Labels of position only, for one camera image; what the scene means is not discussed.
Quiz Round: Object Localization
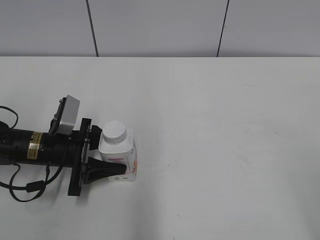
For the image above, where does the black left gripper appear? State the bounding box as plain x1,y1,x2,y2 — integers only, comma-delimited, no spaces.
41,118,126,197

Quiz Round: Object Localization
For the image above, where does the white screw bottle cap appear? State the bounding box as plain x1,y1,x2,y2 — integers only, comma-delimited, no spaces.
102,120,127,145

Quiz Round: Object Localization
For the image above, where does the white square yogurt bottle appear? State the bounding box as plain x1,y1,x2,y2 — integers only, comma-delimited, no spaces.
98,128,138,182

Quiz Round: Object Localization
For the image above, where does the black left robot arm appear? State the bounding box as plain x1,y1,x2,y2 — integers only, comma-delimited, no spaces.
0,118,127,201

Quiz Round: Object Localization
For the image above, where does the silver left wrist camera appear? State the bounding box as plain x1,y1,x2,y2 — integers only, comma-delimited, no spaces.
48,95,80,136

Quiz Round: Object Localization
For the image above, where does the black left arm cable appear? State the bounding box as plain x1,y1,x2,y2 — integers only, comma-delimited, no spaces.
0,105,66,202

